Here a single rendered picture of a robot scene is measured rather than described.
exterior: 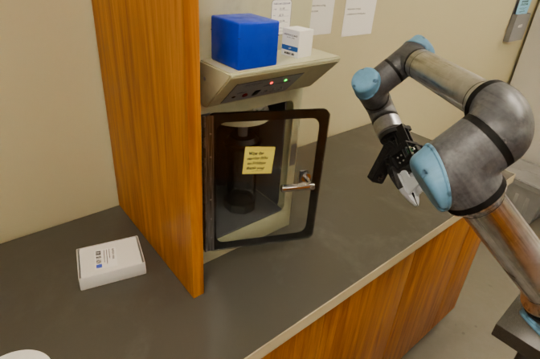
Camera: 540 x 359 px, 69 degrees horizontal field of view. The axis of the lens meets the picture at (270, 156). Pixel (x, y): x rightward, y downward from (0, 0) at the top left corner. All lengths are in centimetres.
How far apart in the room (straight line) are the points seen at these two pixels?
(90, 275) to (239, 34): 69
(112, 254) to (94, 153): 34
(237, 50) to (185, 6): 13
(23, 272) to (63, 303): 17
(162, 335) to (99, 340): 14
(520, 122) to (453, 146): 11
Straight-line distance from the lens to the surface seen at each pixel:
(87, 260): 116
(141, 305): 107
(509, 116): 78
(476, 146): 75
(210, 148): 94
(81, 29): 122
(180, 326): 102
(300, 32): 91
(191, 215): 90
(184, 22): 73
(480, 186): 77
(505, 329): 121
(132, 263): 113
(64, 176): 134
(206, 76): 85
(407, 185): 106
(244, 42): 79
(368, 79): 106
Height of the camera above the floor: 173
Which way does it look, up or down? 28 degrees down
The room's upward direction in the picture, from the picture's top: 4 degrees clockwise
